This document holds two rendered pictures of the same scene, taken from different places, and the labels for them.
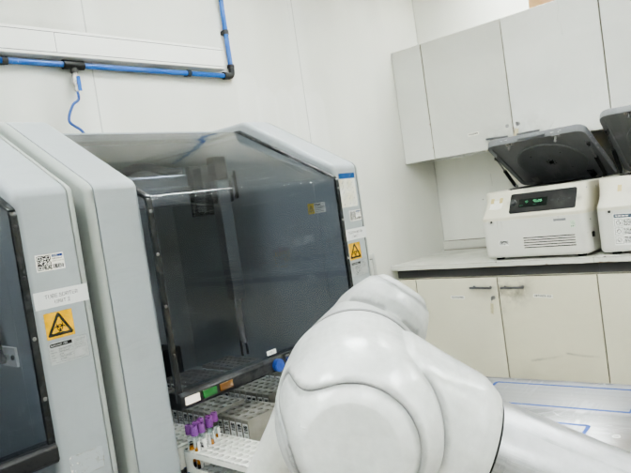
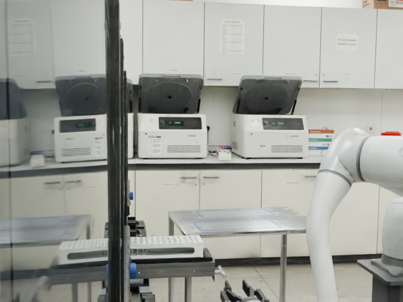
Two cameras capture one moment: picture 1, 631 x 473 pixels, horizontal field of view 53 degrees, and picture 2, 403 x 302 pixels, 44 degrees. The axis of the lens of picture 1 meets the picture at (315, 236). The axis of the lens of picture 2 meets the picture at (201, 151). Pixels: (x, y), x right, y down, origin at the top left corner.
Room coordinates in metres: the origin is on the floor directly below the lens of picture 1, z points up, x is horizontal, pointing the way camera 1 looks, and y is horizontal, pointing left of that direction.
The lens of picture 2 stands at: (0.09, 1.37, 1.30)
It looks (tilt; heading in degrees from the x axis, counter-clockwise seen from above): 5 degrees down; 310
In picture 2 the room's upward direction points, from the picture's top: 1 degrees clockwise
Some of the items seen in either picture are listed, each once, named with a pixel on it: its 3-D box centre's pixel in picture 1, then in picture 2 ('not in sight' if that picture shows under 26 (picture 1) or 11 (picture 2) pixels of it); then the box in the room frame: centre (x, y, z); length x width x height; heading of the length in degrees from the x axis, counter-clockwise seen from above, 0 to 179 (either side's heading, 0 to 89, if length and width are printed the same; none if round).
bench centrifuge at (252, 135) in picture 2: not in sight; (267, 116); (2.43, -2.36, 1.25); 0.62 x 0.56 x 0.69; 137
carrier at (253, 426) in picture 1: (264, 424); not in sight; (1.43, 0.18, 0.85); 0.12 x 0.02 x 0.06; 138
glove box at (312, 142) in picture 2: not in sight; (316, 141); (2.20, -2.85, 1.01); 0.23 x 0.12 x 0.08; 47
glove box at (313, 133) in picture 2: not in sight; (319, 132); (2.18, -2.86, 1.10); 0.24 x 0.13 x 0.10; 46
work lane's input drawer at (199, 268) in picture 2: not in sight; (116, 266); (1.34, 0.30, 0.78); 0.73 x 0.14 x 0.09; 48
